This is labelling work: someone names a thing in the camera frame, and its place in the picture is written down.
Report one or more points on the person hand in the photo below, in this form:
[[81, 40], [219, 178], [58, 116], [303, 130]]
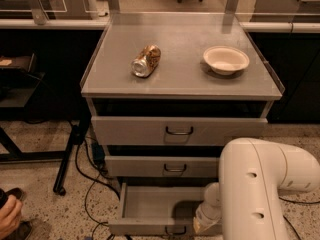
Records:
[[10, 216]]

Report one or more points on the grey bottom drawer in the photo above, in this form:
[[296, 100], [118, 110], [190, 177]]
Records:
[[156, 211]]

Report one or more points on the grey drawer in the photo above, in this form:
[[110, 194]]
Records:
[[160, 161], [175, 122], [156, 211]]

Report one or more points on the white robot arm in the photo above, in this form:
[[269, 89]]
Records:
[[252, 174]]

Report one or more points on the grey middle drawer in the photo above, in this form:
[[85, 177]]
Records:
[[160, 161]]

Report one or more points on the grey top drawer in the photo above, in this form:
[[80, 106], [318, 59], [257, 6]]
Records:
[[175, 122]]

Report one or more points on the grey drawer cabinet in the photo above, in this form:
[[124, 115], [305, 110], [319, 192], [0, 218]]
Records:
[[182, 73]]

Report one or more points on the dark shoe upper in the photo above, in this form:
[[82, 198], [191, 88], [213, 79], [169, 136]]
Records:
[[17, 193]]

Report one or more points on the dark shoe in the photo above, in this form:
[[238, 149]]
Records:
[[17, 193], [22, 232]]

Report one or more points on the dark shoe lower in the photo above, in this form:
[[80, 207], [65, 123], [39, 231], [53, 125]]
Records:
[[22, 232]]

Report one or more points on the black side shelf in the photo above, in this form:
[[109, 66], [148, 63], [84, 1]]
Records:
[[18, 80]]

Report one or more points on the crushed gold soda can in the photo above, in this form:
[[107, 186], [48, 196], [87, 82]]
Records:
[[146, 62]]

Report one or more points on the white paper bowl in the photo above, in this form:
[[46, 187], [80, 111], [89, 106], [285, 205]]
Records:
[[226, 60]]

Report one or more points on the black table leg frame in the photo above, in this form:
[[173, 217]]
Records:
[[14, 154]]

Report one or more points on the white horizontal rail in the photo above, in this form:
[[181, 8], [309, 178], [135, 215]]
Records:
[[261, 27]]

